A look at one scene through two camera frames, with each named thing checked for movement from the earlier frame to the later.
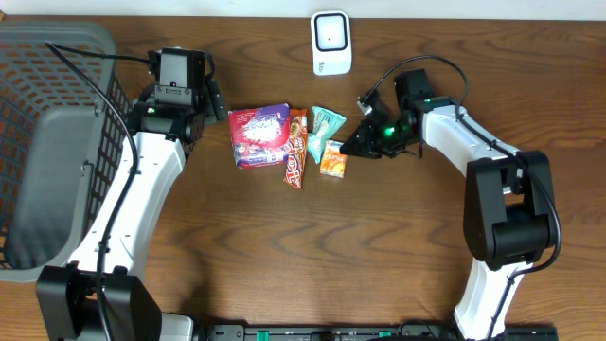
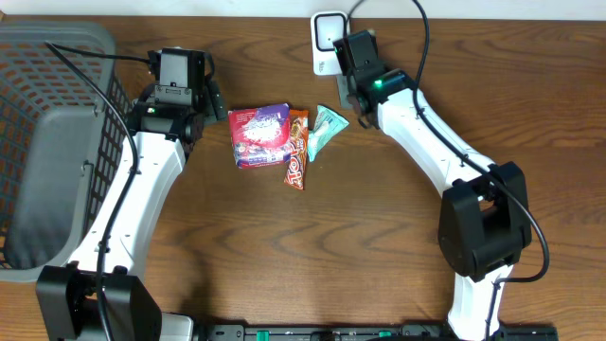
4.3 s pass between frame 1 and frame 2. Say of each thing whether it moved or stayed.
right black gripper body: moved
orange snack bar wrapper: stayed
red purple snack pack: stayed
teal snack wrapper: stayed
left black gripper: stayed
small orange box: moved
